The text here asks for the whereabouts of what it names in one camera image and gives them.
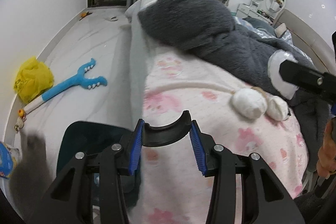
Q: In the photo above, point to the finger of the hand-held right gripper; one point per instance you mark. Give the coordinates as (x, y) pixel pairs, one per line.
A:
(296, 74)

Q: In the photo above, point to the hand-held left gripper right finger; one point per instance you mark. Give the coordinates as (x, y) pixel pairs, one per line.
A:
(198, 148)

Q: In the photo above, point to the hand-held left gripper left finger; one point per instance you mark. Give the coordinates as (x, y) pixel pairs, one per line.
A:
(136, 148)

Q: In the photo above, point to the bubble wrap bundle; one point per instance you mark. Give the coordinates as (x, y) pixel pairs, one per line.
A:
(274, 74)

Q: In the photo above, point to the black curved plastic piece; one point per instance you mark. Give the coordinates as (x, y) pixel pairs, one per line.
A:
(165, 138)

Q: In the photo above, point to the dark blue trash bin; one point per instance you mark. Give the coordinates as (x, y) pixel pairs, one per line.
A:
(86, 137)

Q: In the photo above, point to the person's right hand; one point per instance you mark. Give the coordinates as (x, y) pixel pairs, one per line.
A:
(326, 155)

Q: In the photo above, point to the blue grey patterned duvet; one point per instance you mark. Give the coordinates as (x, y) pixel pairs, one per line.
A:
(284, 36)

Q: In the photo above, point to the beige upholstered bed headboard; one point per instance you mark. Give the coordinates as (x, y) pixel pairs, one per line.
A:
(307, 29)

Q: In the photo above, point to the tan pillow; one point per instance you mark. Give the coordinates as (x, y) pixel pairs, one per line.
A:
(280, 29)

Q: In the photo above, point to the pink cartoon printed blanket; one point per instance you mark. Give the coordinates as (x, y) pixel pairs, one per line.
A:
(183, 87)

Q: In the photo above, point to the dark blue pillow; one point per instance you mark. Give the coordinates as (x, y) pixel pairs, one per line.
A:
(256, 22)

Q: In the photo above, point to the white vanity dresser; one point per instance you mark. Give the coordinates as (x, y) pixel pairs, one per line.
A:
(249, 10)

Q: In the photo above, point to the blue fork-shaped toy stick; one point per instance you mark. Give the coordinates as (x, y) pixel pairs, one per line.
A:
(68, 83)

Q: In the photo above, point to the bed mattress with grey sheet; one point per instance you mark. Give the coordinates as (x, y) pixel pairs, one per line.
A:
(136, 37)

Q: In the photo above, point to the dark grey fleece blanket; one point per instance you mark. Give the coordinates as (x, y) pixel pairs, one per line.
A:
(197, 22)

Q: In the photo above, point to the small white toy figure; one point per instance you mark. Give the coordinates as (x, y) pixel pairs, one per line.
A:
(19, 124)

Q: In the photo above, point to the small orange toy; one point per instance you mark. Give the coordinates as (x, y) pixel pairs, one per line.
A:
(21, 112)

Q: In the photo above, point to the yellow plastic bag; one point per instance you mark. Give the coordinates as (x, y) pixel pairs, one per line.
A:
(31, 77)

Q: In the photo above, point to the blue snack bag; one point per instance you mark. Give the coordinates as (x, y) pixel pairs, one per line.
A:
(8, 161)

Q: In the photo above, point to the white slipper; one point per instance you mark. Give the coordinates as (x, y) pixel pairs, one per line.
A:
(113, 18)

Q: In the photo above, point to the person's grey fleece clothing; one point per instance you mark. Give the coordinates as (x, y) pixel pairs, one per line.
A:
(317, 205)

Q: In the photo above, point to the orange floor object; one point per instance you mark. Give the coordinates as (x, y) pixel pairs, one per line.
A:
(85, 15)

